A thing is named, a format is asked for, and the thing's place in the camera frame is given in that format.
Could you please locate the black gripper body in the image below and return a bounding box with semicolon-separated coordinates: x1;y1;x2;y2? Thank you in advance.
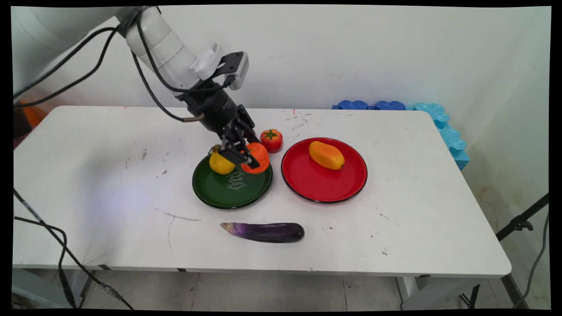
178;83;246;136

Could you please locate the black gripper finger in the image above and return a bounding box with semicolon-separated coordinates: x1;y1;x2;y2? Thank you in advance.
236;104;260;146
219;129;252;166

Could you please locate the orange toy tangerine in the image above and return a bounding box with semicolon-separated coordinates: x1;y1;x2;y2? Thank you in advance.
241;142;270;175

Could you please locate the yellow toy apple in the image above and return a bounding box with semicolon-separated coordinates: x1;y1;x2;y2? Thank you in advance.
209;145;237;176

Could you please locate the red toy tomato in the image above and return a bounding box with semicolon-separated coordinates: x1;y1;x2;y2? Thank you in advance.
260;129;284;153

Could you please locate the dark green round plate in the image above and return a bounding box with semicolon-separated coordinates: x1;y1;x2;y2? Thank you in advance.
192;154;274;209

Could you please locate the orange-yellow toy mango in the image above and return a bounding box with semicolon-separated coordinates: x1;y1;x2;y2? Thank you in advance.
309;140;346;171

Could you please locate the purple toy eggplant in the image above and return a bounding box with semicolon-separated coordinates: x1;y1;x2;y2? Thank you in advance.
220;222;305;244

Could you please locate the red round plate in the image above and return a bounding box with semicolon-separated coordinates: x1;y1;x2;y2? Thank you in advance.
281;137;368;204

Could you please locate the orange object behind table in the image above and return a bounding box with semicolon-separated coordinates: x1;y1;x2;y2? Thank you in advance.
20;102;48;129

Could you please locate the light blue foam mat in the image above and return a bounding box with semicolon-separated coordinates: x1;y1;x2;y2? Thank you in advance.
406;102;470;171

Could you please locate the white table leg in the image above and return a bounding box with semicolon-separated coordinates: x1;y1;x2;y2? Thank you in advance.
395;276;483;310

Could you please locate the black tripod stand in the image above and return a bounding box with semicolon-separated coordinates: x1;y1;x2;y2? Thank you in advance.
495;193;549;242

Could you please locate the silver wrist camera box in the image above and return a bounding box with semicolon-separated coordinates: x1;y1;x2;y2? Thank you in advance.
218;52;249;90

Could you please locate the black cable with metal plug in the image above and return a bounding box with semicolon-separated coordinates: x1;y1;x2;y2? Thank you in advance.
131;48;205;122

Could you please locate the black camera cable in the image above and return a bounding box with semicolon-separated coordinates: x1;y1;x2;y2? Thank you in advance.
135;13;231;93

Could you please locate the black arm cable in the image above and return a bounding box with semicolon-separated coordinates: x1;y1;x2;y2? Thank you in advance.
13;39;110;108
13;26;118;99

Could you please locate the black cable with connector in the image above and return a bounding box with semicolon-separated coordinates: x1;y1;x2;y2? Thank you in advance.
13;189;134;310

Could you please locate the black looped cable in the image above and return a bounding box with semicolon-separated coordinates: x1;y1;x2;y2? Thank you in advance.
13;216;79;309

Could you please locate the grey hanging cable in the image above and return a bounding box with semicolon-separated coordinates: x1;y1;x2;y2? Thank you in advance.
513;212;549;309

